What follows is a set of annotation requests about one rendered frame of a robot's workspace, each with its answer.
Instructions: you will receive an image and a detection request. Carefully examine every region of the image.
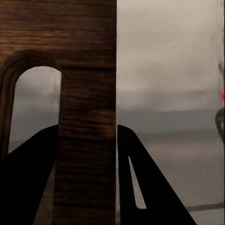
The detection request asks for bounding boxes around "cutting board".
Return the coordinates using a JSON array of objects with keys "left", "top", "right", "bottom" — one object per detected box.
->
[{"left": 0, "top": 0, "right": 117, "bottom": 225}]

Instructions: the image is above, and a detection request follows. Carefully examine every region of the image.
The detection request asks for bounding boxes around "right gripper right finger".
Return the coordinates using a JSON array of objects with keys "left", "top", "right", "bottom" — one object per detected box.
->
[{"left": 117, "top": 124, "right": 196, "bottom": 225}]

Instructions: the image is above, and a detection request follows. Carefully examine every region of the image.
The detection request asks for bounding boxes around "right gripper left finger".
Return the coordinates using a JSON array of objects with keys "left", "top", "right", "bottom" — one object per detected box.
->
[{"left": 0, "top": 125, "right": 58, "bottom": 225}]

